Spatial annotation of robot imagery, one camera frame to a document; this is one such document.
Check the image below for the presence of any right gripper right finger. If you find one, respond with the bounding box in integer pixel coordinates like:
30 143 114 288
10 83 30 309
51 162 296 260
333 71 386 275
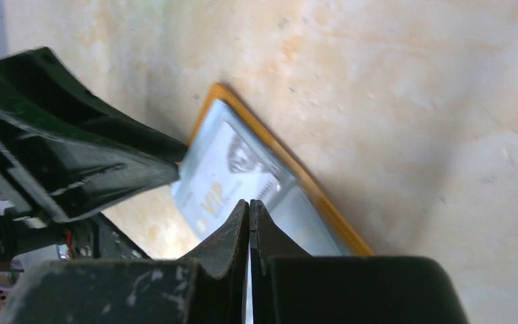
249 200 468 323

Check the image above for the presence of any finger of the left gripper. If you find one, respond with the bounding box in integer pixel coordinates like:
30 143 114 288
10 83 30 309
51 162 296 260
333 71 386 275
0 119 179 223
0 47 187 163

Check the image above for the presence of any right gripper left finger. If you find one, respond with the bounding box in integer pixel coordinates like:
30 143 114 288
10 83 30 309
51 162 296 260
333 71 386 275
0 200 250 323

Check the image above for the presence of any white VIP card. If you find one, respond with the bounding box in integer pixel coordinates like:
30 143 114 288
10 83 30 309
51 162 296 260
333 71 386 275
172 122 281 239

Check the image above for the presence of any tan leather card holder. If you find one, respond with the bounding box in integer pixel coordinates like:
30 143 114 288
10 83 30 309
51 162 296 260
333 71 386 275
171 83 372 256

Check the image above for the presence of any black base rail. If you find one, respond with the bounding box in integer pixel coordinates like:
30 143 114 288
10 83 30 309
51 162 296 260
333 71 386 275
64 213 150 259

